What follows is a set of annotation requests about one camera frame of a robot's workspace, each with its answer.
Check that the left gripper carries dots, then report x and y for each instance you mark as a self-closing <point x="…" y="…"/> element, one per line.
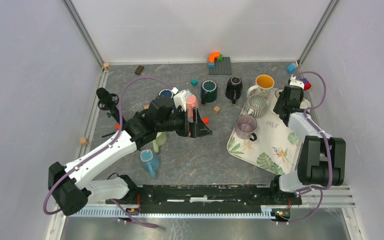
<point x="197" y="129"/>

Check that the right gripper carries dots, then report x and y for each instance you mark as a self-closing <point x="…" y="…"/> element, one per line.
<point x="276" y="108"/>

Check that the white floral mug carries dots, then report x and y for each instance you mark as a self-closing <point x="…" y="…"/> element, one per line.
<point x="262" y="87"/>

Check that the white ribbed mug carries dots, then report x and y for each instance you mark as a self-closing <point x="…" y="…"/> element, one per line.
<point x="255" y="106"/>

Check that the mauve purple mug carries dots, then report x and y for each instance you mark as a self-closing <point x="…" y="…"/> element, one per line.
<point x="245" y="128"/>

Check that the light blue mug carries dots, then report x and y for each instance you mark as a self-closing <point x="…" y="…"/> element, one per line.
<point x="150" y="162"/>

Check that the cream white mug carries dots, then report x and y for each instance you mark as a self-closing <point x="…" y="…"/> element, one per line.
<point x="277" y="93"/>

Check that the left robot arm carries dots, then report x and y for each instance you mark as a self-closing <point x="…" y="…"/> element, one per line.
<point x="72" y="185"/>

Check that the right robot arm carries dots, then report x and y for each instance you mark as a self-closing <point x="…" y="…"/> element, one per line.
<point x="321" y="160"/>

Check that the pink mug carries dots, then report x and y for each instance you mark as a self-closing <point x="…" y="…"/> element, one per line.
<point x="191" y="103"/>

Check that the light green mug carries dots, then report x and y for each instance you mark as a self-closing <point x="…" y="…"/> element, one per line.
<point x="160" y="140"/>

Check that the dark green mug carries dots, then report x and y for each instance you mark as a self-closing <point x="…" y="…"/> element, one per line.
<point x="208" y="92"/>

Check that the navy blue mug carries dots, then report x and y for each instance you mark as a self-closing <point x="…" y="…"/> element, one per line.
<point x="166" y="93"/>

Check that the black mug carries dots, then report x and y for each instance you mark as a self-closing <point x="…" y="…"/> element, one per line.
<point x="234" y="89"/>

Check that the red cube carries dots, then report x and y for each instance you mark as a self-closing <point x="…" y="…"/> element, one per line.
<point x="205" y="120"/>

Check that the purple and red block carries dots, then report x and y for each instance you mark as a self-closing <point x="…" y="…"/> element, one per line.
<point x="307" y="84"/>

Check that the small wooden cube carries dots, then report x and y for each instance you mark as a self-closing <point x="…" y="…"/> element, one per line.
<point x="217" y="109"/>

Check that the light blue block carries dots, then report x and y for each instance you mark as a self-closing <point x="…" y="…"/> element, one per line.
<point x="292" y="67"/>

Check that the teal cube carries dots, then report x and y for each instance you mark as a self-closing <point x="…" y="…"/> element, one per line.
<point x="194" y="82"/>

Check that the floral leaf tray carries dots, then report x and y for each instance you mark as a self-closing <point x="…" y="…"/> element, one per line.
<point x="277" y="146"/>

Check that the blue lego brick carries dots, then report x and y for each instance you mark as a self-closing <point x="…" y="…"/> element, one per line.
<point x="211" y="64"/>

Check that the grey lego baseplate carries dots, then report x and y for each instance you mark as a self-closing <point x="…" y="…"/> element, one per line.
<point x="221" y="67"/>

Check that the green lego brick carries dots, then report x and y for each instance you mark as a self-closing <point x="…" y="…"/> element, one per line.
<point x="219" y="58"/>

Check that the orange curved lego piece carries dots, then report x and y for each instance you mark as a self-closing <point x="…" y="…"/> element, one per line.
<point x="213" y="57"/>

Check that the brown block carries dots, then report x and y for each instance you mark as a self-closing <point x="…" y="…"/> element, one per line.
<point x="139" y="70"/>

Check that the corner wooden cube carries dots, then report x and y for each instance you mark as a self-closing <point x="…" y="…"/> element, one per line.
<point x="106" y="66"/>

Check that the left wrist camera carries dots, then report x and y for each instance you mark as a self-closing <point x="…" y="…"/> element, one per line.
<point x="180" y="99"/>

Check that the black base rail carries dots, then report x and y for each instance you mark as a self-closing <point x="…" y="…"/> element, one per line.
<point x="206" y="199"/>

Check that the wooden cube by rail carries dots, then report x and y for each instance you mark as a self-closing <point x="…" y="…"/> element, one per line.
<point x="83" y="141"/>

